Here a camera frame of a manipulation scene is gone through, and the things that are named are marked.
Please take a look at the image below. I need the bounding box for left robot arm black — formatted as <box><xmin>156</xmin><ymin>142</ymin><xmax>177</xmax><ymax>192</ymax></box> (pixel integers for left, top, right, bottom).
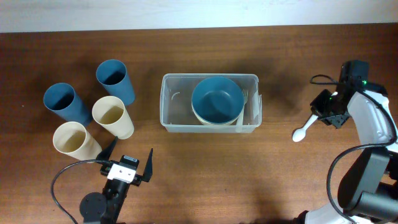
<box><xmin>80</xmin><ymin>138</ymin><xmax>153</xmax><ymax>223</ymax></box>

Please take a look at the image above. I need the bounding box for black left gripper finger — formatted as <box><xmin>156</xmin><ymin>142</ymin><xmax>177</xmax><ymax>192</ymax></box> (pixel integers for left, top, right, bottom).
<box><xmin>142</xmin><ymin>149</ymin><xmax>153</xmax><ymax>182</ymax></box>
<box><xmin>96</xmin><ymin>136</ymin><xmax>118</xmax><ymax>164</ymax></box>

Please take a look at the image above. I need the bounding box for right camera black cable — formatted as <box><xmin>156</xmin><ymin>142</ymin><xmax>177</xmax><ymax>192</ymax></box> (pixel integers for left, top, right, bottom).
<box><xmin>309</xmin><ymin>74</ymin><xmax>398</xmax><ymax>223</ymax></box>

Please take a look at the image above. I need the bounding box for white plastic spoon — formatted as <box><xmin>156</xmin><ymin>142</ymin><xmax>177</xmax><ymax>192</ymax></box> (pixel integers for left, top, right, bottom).
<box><xmin>292</xmin><ymin>114</ymin><xmax>318</xmax><ymax>142</ymax></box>

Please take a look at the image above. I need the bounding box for left camera black cable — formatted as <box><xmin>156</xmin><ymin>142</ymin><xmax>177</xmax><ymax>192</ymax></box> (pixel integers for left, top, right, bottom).
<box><xmin>50</xmin><ymin>159</ymin><xmax>113</xmax><ymax>224</ymax></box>

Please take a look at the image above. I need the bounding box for clear plastic container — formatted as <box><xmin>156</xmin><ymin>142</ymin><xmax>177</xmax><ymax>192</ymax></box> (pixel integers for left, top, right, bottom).
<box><xmin>160</xmin><ymin>73</ymin><xmax>262</xmax><ymax>133</ymax></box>

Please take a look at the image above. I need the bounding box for blue cup far left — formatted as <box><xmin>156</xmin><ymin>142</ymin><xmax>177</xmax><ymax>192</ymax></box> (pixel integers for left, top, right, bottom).
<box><xmin>43</xmin><ymin>83</ymin><xmax>93</xmax><ymax>126</ymax></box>

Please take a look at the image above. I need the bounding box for blue bowl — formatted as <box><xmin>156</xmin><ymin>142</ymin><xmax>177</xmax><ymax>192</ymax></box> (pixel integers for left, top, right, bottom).
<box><xmin>191</xmin><ymin>77</ymin><xmax>244</xmax><ymax>125</ymax></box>

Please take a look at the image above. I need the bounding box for blue cup near container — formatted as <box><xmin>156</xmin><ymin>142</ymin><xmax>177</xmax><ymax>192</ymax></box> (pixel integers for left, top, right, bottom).
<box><xmin>96</xmin><ymin>59</ymin><xmax>136</xmax><ymax>106</ymax></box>

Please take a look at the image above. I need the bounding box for white plastic fork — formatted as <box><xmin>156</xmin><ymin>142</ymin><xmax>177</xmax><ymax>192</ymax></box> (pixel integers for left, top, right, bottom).
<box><xmin>236</xmin><ymin>89</ymin><xmax>249</xmax><ymax>133</ymax></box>

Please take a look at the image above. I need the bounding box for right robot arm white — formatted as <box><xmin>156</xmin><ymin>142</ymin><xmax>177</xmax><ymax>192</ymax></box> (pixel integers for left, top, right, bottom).
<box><xmin>292</xmin><ymin>60</ymin><xmax>397</xmax><ymax>224</ymax></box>

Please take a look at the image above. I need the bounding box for cream cup near container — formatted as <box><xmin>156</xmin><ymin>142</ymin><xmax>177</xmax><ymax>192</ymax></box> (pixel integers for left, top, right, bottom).
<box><xmin>92</xmin><ymin>96</ymin><xmax>134</xmax><ymax>139</ymax></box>

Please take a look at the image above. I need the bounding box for camera black cable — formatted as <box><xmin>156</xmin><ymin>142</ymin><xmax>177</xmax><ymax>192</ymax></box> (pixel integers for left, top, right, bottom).
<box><xmin>309</xmin><ymin>74</ymin><xmax>398</xmax><ymax>223</ymax></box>
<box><xmin>50</xmin><ymin>159</ymin><xmax>113</xmax><ymax>224</ymax></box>

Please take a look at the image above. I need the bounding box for cream cup front left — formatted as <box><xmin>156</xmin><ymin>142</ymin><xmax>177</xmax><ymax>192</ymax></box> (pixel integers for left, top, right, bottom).
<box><xmin>52</xmin><ymin>121</ymin><xmax>102</xmax><ymax>161</ymax></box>

